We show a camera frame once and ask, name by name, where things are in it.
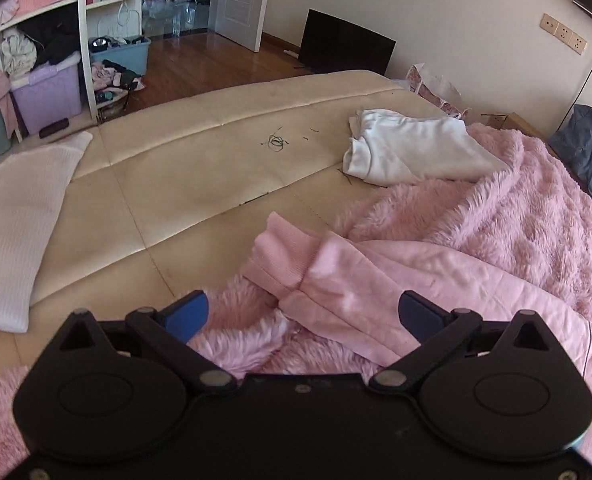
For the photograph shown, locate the black flat monitor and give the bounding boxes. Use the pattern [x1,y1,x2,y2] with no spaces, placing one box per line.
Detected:
[298,8,397,77]

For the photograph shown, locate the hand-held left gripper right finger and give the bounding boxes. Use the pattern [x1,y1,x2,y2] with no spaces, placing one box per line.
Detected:
[368,289,551,395]

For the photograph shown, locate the white knit garment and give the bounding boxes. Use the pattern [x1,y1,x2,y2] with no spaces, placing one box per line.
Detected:
[0,131,93,333]

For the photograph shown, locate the cardboard box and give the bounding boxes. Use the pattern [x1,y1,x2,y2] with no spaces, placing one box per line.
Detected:
[482,111,546,142]

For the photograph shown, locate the white folded garment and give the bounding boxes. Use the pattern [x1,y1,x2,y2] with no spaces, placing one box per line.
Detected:
[342,109,510,186]

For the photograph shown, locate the white door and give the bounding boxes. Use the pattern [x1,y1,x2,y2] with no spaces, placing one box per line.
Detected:
[208,0,275,52]

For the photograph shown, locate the pink patterned clothes heap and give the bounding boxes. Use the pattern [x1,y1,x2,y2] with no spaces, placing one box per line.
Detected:
[91,59,145,94]

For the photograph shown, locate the purple storage bin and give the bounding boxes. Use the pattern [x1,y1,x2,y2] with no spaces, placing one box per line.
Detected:
[10,52,83,136]

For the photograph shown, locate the pink sweatshirt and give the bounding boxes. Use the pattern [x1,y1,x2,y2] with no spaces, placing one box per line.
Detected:
[241,211,592,431]

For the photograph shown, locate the white crumpled cloth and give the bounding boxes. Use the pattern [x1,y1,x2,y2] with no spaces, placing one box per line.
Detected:
[1,27,38,76]

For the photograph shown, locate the beige leather mattress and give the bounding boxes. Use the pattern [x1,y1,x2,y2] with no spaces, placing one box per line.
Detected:
[0,69,469,356]

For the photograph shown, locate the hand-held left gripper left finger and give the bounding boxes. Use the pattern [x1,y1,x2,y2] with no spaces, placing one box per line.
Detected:
[56,289,237,395]

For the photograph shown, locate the pink fluffy blanket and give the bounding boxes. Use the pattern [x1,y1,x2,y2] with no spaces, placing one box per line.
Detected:
[0,124,592,471]

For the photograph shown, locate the white shelf rack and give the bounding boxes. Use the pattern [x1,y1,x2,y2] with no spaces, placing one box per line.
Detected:
[0,0,144,143]

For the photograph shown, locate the black power cable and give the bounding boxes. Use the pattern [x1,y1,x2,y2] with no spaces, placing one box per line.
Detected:
[557,34,592,132]

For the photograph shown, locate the black clothes pile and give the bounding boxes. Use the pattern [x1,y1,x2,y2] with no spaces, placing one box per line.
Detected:
[21,7,82,67]

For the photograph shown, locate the blue-grey fabric bag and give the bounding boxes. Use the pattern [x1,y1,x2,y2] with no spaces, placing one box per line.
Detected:
[548,104,592,221]

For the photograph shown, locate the small black device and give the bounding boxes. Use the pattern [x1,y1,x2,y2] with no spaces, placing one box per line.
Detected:
[38,117,71,139]

